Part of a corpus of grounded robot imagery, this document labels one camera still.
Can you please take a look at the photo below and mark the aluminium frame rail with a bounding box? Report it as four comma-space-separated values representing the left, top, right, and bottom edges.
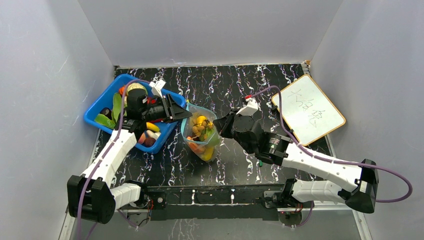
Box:
57, 187, 374, 240

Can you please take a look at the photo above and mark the clear zip top bag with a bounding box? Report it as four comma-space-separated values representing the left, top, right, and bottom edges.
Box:
180, 103, 221, 163

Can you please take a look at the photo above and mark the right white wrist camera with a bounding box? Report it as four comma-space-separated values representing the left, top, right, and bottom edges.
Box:
236, 95, 259, 116

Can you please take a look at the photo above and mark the yellow banana toy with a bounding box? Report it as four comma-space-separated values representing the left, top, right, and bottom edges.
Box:
200, 147, 215, 162

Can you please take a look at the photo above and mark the blue plastic bin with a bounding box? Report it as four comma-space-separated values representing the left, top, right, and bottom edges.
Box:
83, 74, 177, 154

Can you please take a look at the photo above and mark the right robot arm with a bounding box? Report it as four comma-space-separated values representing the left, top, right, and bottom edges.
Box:
213, 111, 379, 214

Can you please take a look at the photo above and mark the yellow bell pepper toy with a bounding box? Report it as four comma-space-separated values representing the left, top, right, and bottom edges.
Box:
195, 115, 208, 125

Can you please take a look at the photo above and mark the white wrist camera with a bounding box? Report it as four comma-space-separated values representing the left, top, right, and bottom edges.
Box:
149, 79, 166, 99
236, 95, 259, 116

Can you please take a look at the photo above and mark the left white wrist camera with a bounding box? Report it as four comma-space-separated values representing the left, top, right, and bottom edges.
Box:
149, 79, 166, 99

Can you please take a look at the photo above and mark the orange papaya slice toy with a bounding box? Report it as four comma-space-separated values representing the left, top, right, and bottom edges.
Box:
186, 136, 206, 154

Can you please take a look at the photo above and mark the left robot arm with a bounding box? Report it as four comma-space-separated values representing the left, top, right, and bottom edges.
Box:
67, 88, 192, 224

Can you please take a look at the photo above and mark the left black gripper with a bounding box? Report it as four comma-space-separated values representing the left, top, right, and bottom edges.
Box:
141, 94, 192, 125

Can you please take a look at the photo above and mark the white dry erase board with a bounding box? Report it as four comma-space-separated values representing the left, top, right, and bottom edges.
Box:
271, 74, 346, 146

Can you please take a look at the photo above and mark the small green cabbage toy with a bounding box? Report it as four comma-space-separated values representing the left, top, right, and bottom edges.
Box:
204, 130, 221, 147

